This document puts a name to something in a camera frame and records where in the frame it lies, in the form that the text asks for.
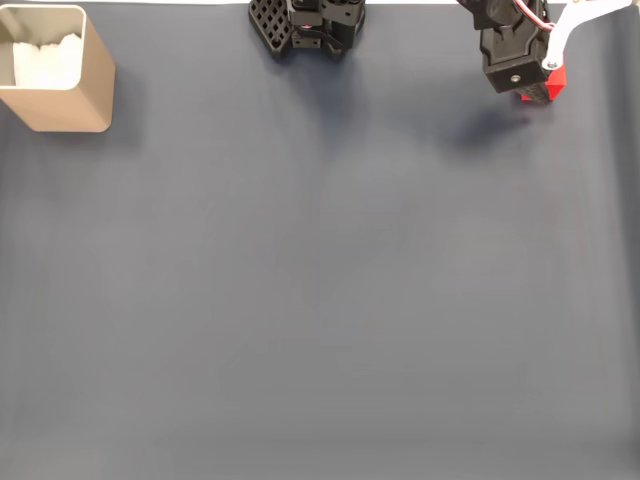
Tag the red cube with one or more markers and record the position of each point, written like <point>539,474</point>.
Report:
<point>557,85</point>

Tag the beige rounded box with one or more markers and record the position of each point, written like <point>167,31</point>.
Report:
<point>75,110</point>

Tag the grey-blue table mat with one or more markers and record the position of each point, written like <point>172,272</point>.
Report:
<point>320,300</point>

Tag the white tissue paper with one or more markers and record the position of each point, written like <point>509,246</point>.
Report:
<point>45,65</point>

